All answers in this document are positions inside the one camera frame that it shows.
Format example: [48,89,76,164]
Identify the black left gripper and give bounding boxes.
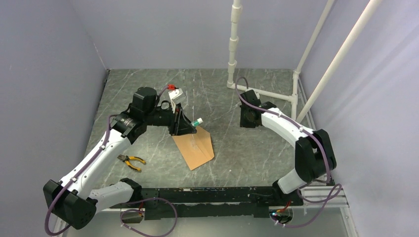
[144,101,197,136]

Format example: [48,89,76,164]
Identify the green white glue stick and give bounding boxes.
[191,118,204,127]

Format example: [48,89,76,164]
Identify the brown paper envelope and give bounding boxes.
[172,126,214,170]

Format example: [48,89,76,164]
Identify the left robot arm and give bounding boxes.
[43,85,203,236]

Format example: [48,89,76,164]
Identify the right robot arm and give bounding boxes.
[239,90,337,205]

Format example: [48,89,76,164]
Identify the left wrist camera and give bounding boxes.
[168,84,186,105]

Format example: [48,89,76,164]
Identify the yellow handled pliers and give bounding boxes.
[117,155,147,172]

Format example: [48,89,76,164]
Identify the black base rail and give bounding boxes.
[113,186,303,220]

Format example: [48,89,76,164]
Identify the white pvc pipe frame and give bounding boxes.
[226,0,383,123]

